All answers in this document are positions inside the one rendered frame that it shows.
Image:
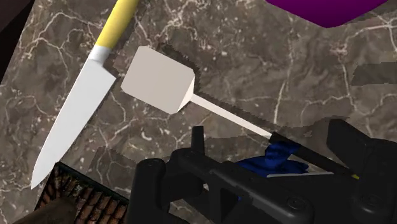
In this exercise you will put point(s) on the purple rounded object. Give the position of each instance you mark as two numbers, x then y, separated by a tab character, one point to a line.
325	12

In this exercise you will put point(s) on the brick patterned block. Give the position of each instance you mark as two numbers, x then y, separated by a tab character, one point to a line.
93	204

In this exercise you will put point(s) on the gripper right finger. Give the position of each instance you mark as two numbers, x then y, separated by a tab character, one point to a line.
378	167

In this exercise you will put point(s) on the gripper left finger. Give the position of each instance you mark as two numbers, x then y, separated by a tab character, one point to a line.
186	173

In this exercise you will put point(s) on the blue crumpled object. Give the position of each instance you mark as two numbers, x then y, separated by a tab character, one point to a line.
276	158

